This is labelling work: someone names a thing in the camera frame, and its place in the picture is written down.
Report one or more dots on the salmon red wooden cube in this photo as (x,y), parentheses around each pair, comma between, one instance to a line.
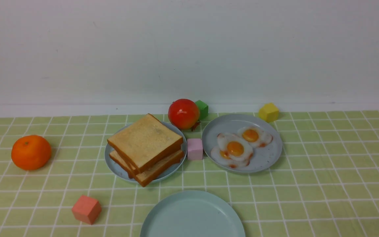
(87,209)

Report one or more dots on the blue plate under eggs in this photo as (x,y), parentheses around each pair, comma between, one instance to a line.
(263,157)

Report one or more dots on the pink wooden cube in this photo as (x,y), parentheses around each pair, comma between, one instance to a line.
(195,149)

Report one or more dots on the orange mandarin fruit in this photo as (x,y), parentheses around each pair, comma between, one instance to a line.
(31,152)

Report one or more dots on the fried egg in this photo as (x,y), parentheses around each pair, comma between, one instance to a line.
(255,136)
(222,159)
(234,147)

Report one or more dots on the red tomato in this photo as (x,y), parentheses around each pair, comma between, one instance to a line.
(184,114)

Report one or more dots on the green checkered tablecloth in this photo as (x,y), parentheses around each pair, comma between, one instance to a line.
(326,182)

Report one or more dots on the empty light blue plate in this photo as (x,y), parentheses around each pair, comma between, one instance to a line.
(192,213)

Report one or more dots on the green wooden cube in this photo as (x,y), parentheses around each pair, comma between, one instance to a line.
(203,109)

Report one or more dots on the yellow wooden cube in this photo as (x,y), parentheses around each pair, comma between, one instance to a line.
(269,112)

